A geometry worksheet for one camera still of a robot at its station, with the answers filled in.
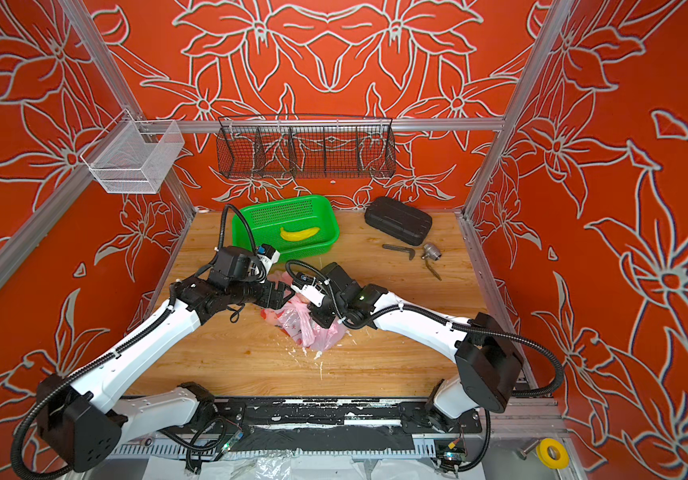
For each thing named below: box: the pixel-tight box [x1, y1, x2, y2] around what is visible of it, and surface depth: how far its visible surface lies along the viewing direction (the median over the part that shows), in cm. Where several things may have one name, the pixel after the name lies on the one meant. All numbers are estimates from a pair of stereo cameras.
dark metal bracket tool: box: [382, 244, 416, 261], surface depth 109 cm
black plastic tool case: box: [364, 197, 433, 246], surface depth 112 cm
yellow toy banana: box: [280, 227, 321, 241], surface depth 112 cm
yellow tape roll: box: [536, 438, 570, 470], surface depth 69 cm
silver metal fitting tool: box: [421, 243, 442, 281], surface depth 106 cm
